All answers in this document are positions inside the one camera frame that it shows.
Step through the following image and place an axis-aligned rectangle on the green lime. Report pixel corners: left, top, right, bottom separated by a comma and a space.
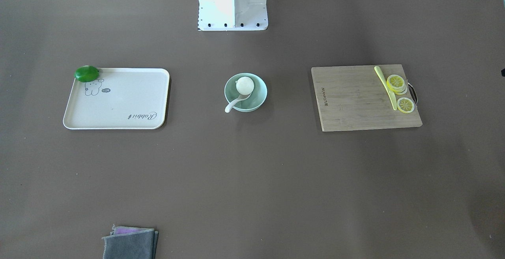
74, 65, 99, 83

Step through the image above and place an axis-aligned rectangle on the grey folded cloth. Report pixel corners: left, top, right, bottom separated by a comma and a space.
102, 225, 159, 259

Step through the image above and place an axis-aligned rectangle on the upper lemon slice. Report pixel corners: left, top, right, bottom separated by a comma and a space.
386, 74, 408, 95

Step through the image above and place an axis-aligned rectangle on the white steamed bun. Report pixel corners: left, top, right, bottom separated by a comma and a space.
235, 77, 254, 96

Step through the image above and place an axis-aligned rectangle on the wooden cutting board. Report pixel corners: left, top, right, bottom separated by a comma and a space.
311, 65, 423, 132

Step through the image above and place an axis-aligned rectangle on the yellow plastic knife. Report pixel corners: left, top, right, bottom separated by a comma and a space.
374, 66, 397, 111

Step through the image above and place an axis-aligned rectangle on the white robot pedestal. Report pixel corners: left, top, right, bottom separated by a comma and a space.
197, 0, 269, 31

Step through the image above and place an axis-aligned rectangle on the lower lemon slice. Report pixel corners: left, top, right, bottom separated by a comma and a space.
397, 97, 415, 114

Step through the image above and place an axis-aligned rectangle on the white ceramic spoon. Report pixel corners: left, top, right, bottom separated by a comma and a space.
225, 93, 251, 113

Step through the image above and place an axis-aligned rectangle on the lemon slice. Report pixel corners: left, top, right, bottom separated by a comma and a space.
397, 97, 415, 114
386, 74, 408, 95

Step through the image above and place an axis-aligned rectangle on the mint green bowl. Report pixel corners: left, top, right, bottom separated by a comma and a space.
224, 73, 267, 112

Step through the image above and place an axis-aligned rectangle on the cream rabbit tray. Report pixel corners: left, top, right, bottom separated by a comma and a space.
63, 68, 170, 130

